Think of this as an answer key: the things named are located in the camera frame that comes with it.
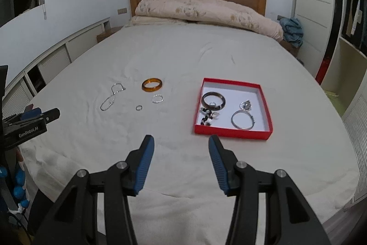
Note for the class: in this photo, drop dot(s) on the white bed sheet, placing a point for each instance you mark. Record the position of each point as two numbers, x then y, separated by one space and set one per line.
104 114

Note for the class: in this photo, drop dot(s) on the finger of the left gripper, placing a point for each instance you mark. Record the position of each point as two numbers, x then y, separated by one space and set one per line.
50 115
31 113

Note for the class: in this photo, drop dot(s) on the pink floral duvet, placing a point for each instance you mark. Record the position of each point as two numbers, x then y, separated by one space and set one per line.
206 11

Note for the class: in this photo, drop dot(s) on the cream pillow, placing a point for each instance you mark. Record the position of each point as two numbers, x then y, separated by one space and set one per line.
146 20

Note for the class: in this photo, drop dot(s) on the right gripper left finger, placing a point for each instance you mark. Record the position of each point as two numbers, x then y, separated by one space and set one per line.
138 162

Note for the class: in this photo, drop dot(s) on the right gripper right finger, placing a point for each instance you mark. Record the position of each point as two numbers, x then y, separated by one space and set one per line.
223 161

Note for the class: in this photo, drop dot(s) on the amber orange bangle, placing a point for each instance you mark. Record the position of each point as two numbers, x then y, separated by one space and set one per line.
151 85

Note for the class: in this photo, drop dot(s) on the white low cabinet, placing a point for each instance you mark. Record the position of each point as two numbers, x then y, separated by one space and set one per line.
41 71

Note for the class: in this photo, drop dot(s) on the wooden nightstand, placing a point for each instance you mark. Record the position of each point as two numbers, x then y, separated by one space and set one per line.
107 33

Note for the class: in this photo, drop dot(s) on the red jewelry box tray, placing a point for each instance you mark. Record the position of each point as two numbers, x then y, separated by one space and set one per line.
239 96

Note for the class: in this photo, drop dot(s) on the blue crumpled clothing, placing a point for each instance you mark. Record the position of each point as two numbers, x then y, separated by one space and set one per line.
293 31

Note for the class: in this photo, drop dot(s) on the dark horn bangle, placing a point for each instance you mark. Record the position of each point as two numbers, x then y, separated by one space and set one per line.
213 96

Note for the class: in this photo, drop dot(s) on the white wardrobe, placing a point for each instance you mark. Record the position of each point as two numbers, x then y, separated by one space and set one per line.
320 20

